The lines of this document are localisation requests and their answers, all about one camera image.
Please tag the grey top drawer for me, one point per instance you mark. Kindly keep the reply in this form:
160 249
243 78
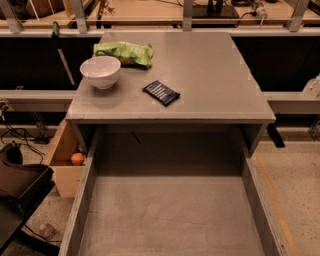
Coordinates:
197 193

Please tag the green chip bag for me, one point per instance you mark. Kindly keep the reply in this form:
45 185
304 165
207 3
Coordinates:
127 53

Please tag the orange fruit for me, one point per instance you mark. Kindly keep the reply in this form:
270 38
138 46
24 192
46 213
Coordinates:
77 159

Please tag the green handled tool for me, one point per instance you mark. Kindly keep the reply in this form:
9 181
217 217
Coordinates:
56 37

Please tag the black tray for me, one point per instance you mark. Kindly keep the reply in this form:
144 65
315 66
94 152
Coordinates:
22 189

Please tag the dark blue snack packet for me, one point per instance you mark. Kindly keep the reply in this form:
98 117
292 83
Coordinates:
161 93

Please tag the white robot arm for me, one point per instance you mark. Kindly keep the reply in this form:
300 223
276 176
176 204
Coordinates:
312 88

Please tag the grey drawer cabinet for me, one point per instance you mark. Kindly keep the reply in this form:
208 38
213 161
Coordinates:
205 68

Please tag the wooden box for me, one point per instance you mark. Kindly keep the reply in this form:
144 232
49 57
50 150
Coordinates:
60 150

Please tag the white ceramic bowl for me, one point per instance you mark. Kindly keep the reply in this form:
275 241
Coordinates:
101 72

